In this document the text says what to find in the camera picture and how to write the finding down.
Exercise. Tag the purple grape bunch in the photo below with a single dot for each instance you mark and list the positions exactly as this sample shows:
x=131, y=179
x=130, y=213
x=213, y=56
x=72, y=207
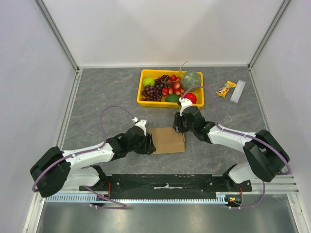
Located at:
x=152, y=93

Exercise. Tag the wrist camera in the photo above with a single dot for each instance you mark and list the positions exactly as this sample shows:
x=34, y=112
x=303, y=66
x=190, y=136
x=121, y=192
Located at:
x=184, y=103
x=141, y=124

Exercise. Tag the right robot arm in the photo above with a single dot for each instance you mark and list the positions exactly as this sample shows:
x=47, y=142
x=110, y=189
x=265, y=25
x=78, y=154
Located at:
x=265, y=157

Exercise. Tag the grey slim box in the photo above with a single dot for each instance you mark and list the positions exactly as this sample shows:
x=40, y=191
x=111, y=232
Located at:
x=237, y=92

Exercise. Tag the aluminium frame post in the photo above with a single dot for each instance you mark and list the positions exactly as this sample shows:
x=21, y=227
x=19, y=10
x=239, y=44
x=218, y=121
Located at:
x=269, y=32
x=57, y=34

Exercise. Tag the red strawberry cluster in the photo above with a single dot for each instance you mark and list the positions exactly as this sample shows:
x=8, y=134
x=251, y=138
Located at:
x=171, y=85

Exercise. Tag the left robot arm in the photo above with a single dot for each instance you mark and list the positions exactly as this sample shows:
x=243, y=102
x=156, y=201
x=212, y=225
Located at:
x=58, y=169

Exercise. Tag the green netted melon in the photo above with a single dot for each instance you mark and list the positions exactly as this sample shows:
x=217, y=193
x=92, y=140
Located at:
x=190, y=78

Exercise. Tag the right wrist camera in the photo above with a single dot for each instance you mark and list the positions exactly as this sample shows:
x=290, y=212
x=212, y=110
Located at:
x=184, y=103

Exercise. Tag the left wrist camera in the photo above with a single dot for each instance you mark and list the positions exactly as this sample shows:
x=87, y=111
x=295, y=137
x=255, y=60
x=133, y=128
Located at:
x=141, y=124

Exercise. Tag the right aluminium frame post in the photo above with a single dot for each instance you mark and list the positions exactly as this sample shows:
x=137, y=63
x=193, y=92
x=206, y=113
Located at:
x=269, y=32

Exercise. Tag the slotted cable duct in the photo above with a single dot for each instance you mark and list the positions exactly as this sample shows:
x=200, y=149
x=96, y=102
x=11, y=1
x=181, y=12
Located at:
x=91, y=198

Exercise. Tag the green apple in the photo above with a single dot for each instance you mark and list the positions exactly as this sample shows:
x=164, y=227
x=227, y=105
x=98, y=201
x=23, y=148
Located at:
x=148, y=81

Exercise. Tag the green avocado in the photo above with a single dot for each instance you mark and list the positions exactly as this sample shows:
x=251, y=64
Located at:
x=172, y=98

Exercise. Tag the yellow candy bar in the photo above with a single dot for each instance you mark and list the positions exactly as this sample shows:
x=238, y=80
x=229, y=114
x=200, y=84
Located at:
x=223, y=91

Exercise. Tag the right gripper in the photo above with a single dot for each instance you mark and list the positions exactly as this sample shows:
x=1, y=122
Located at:
x=178, y=124

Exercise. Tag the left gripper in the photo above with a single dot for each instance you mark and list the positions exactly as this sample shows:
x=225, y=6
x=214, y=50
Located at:
x=149, y=147

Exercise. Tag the red tomato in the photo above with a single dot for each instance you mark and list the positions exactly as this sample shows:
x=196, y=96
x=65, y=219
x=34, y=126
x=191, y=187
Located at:
x=191, y=97

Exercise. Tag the yellow plastic tray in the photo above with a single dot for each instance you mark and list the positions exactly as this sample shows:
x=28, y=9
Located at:
x=154, y=73

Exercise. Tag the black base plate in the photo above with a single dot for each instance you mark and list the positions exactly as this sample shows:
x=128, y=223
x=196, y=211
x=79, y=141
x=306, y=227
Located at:
x=168, y=187

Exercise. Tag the brown cardboard box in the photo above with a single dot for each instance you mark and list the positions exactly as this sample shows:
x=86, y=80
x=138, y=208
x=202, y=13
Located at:
x=167, y=141

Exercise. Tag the left aluminium frame post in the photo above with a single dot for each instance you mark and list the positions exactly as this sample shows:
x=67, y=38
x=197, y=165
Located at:
x=57, y=34

